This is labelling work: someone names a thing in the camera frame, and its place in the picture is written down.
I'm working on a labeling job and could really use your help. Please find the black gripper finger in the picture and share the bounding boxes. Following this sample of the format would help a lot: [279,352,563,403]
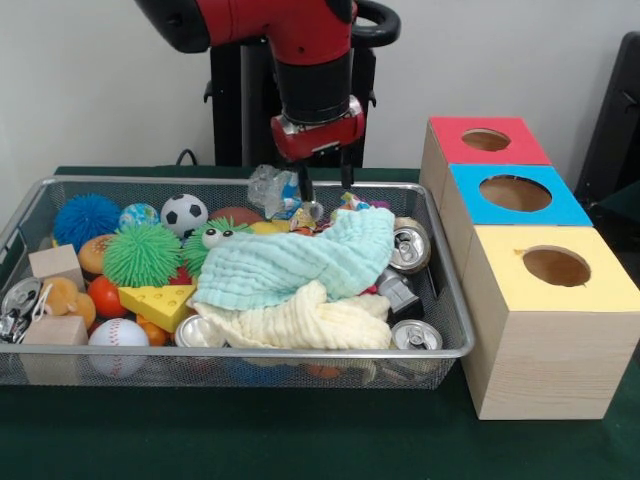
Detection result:
[296,160,316,204]
[339,143,356,190]

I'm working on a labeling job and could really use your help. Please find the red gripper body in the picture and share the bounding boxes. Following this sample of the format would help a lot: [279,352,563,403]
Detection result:
[270,94,368,163]

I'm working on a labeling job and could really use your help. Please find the clear plastic bottle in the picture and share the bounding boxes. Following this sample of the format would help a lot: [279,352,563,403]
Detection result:
[248,163,321,221]

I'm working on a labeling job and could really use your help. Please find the mint green cloth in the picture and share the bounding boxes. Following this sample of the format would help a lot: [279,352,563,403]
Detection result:
[192,207,396,309]

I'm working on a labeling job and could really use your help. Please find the wooden box with three holes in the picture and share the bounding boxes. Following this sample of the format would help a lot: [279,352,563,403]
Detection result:
[418,116,640,421]

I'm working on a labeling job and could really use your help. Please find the crushed drink can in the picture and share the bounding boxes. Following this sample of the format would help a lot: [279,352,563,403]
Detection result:
[389,217,432,275]

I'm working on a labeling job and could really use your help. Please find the soccer ball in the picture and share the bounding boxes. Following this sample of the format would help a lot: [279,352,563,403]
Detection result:
[160,193,209,239]

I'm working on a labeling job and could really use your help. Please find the green fuzzy monster toy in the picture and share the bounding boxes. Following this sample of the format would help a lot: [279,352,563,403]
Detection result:
[179,219,251,279]

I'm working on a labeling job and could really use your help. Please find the cream cloth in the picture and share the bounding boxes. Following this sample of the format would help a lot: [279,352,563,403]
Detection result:
[194,279,393,350]

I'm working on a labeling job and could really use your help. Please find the green spiky ball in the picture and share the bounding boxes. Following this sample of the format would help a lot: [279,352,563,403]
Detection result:
[103,223,182,289]

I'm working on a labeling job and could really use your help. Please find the silver drink can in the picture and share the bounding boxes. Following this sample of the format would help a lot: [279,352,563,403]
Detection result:
[174,313,227,348]
[391,318,444,351]

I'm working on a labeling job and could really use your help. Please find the yellow cheese wedge toy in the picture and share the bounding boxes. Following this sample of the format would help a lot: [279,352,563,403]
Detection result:
[118,283,199,334]

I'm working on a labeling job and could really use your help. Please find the blue spiky ball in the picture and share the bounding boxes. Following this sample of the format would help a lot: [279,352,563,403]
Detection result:
[53,193,123,254]

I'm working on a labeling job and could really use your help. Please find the dark green tablecloth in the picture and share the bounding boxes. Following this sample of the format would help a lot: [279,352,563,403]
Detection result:
[0,164,640,480]
[592,180,640,239]

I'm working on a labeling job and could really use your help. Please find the black chair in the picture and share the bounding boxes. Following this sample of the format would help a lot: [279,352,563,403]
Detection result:
[574,30,640,201]

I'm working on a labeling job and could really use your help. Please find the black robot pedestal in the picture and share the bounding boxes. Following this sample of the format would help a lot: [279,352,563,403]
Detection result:
[203,0,401,169]

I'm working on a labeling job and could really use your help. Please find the wire mesh bin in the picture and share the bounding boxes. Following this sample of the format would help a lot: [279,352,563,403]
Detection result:
[0,174,476,390]

